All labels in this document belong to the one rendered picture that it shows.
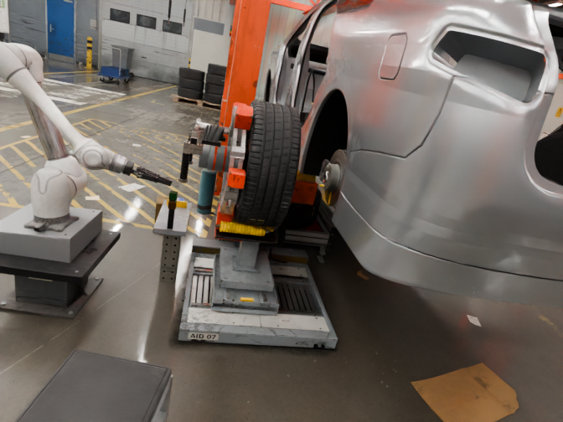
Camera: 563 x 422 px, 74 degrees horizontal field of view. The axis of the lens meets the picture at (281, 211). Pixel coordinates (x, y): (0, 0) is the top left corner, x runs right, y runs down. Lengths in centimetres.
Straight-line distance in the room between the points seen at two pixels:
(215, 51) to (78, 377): 1207
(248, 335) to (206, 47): 1160
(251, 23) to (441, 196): 158
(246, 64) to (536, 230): 173
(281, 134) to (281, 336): 103
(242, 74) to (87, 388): 176
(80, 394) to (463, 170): 130
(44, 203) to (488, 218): 184
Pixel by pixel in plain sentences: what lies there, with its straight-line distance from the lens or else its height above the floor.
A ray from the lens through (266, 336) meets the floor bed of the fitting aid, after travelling 205.
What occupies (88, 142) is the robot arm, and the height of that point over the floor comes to 90.
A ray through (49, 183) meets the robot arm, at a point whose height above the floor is 65.
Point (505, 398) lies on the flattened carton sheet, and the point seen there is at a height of 1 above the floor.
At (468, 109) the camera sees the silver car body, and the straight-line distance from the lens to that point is 116.
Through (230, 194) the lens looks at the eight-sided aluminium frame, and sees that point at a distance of 182.
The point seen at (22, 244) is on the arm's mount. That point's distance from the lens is 214.
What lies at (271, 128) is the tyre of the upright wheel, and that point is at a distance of 180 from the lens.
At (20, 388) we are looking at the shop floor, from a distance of 193.
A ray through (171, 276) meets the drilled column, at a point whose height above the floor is 4.
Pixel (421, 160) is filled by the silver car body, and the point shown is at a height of 119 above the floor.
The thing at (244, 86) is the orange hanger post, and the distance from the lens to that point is 238.
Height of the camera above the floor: 136
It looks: 21 degrees down
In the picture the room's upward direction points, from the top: 12 degrees clockwise
